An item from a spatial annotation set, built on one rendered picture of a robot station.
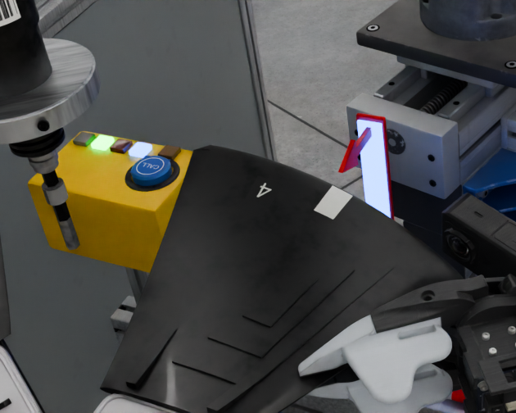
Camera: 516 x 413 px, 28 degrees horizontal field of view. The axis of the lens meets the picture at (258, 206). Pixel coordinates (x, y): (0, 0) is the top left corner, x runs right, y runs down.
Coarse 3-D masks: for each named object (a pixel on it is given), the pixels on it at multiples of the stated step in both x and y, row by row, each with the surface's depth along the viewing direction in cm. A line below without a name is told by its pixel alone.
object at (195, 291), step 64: (192, 192) 76; (320, 192) 76; (192, 256) 71; (256, 256) 71; (320, 256) 71; (384, 256) 72; (192, 320) 67; (256, 320) 66; (320, 320) 67; (128, 384) 64; (192, 384) 63; (256, 384) 63; (320, 384) 63
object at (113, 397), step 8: (104, 400) 64; (112, 400) 64; (120, 400) 64; (128, 400) 64; (136, 400) 63; (104, 408) 63; (112, 408) 63; (120, 408) 63; (128, 408) 63; (136, 408) 63; (144, 408) 63; (152, 408) 63; (160, 408) 62
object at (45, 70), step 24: (0, 0) 41; (24, 0) 42; (0, 24) 41; (24, 24) 42; (0, 48) 42; (24, 48) 43; (0, 72) 43; (24, 72) 43; (48, 72) 44; (0, 96) 44; (24, 144) 46; (48, 144) 46
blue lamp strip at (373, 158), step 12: (360, 120) 83; (360, 132) 84; (372, 132) 83; (372, 144) 84; (360, 156) 85; (372, 156) 85; (384, 156) 84; (372, 168) 85; (384, 168) 85; (372, 180) 86; (384, 180) 86; (372, 192) 87; (384, 192) 86; (372, 204) 88; (384, 204) 87
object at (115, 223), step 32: (64, 160) 106; (96, 160) 106; (128, 160) 105; (32, 192) 105; (96, 192) 101; (128, 192) 100; (160, 192) 99; (96, 224) 103; (128, 224) 100; (160, 224) 98; (96, 256) 106; (128, 256) 104
